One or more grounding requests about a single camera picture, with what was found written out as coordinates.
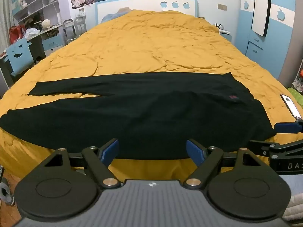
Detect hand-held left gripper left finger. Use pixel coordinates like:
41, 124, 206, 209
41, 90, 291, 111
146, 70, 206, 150
44, 139, 120, 188

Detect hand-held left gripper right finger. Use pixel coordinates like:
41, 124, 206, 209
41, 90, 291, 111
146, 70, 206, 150
183, 139, 262, 188

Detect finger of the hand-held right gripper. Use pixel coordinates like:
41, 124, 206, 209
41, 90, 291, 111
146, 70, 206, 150
247, 139, 303, 158
273, 120, 303, 134

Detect black pants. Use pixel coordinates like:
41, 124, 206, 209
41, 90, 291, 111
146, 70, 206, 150
0, 72, 277, 160

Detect smartphone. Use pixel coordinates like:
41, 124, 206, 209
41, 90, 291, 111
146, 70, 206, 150
280, 94, 303, 121

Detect green plastic item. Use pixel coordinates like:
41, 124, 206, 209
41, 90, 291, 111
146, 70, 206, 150
287, 87, 303, 105

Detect white knitted cloth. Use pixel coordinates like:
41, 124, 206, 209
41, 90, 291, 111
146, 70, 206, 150
281, 193, 303, 227

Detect blue and white wardrobe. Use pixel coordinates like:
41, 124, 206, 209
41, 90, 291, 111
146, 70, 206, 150
237, 0, 303, 88

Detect white nightstand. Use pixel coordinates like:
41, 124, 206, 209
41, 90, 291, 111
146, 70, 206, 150
218, 29, 234, 44

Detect grey shoe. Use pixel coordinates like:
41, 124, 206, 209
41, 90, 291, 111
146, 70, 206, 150
0, 177, 16, 207

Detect yellow bed blanket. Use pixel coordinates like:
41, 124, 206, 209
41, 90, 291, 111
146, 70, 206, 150
0, 10, 294, 180

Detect black framed mirror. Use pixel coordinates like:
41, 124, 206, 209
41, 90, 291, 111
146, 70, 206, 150
251, 0, 272, 37

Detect desk with blue drawers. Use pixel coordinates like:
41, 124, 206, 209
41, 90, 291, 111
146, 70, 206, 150
0, 24, 65, 90

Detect grey plastic chair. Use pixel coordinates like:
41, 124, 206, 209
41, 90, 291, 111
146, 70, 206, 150
74, 16, 87, 36
63, 19, 77, 45

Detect blue chair with face cutout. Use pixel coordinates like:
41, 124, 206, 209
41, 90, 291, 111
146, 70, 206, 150
6, 39, 35, 76

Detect blue pillow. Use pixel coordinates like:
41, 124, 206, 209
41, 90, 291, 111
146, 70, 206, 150
102, 7, 133, 23

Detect white plastic bag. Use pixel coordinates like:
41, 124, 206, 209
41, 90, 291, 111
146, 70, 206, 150
25, 28, 40, 40

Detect white and blue headboard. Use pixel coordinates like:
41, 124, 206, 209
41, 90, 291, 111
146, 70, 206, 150
95, 0, 199, 25

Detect white and blue bookshelf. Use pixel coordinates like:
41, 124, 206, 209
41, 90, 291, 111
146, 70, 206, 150
11, 0, 60, 27

